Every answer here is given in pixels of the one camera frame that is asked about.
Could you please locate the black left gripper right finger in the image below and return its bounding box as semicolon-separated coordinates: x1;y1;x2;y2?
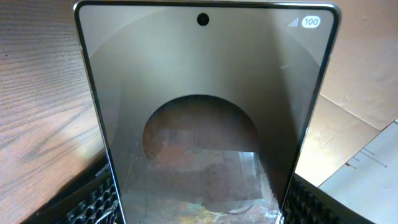
281;174;373;224

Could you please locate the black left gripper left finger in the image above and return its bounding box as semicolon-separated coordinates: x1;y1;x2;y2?
23;156;122;224

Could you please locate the Galaxy S25 Ultra smartphone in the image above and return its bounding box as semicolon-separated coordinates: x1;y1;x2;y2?
73;1;341;223

